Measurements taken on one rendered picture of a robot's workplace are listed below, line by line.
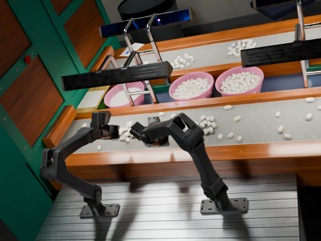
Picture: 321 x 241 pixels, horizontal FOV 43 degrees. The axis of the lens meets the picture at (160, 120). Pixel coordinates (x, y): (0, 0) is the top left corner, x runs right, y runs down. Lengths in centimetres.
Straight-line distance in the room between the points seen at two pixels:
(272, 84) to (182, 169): 76
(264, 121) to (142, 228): 76
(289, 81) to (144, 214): 109
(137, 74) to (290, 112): 76
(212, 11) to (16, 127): 293
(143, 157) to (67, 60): 92
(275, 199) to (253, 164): 18
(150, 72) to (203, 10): 268
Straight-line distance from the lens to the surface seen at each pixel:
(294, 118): 201
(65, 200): 219
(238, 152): 186
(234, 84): 232
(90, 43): 289
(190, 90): 239
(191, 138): 152
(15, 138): 220
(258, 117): 206
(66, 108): 250
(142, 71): 202
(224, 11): 459
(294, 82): 235
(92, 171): 217
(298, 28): 192
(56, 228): 209
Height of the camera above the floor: 203
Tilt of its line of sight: 35 degrees down
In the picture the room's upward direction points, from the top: 23 degrees counter-clockwise
